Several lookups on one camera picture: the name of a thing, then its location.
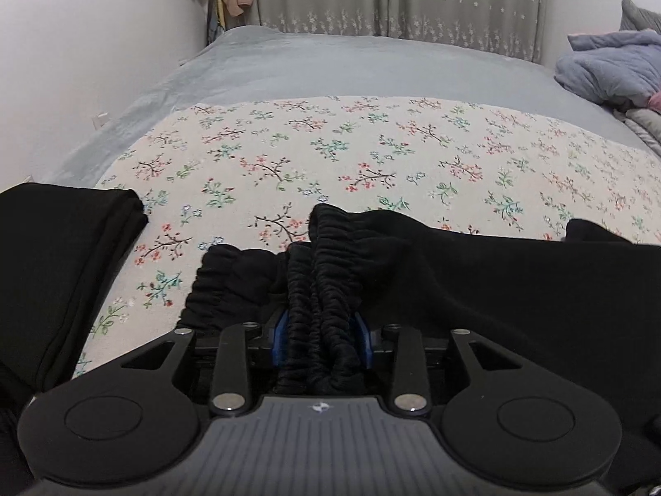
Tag black sweatpants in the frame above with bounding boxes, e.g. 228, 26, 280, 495
179, 204, 660, 491

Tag floral bed sheet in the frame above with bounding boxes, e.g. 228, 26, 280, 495
76, 96, 660, 374

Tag folded black garment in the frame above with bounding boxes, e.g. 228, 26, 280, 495
1, 183, 148, 495

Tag grey bed blanket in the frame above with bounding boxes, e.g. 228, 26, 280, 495
43, 26, 644, 187

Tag blue crumpled quilt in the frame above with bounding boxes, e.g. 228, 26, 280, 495
554, 30, 660, 107

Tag grey star curtain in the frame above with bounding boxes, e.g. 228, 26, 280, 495
255, 0, 546, 63

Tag grey pillow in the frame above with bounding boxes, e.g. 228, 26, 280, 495
620, 0, 661, 33

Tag dark items by wall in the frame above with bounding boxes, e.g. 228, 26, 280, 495
206, 0, 226, 45

